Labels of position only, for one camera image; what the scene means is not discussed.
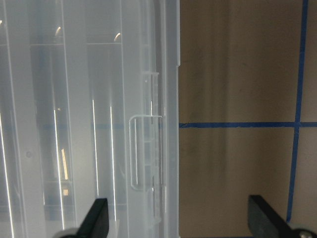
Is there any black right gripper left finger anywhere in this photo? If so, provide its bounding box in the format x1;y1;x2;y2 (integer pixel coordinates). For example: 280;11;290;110
77;198;109;238

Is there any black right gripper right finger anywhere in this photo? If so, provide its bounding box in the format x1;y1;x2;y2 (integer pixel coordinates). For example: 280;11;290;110
248;195;300;238

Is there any clear plastic box lid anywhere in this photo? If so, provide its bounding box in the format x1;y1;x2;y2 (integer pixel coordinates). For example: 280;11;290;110
0;0;180;238

